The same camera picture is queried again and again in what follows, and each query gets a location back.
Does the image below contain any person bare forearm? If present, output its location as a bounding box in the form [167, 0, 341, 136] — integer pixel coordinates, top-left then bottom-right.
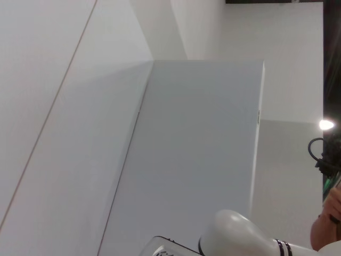
[310, 183, 341, 252]

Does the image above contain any white partition board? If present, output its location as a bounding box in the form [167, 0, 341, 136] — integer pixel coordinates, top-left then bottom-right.
[98, 59, 266, 256]

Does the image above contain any black looped cable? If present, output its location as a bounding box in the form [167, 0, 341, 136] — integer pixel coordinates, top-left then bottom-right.
[308, 137, 337, 175]

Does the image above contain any bright lamp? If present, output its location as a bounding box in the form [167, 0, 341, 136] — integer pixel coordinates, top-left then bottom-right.
[319, 119, 336, 132]

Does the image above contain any green cord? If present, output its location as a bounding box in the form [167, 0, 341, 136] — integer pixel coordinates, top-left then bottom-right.
[321, 172, 341, 199]

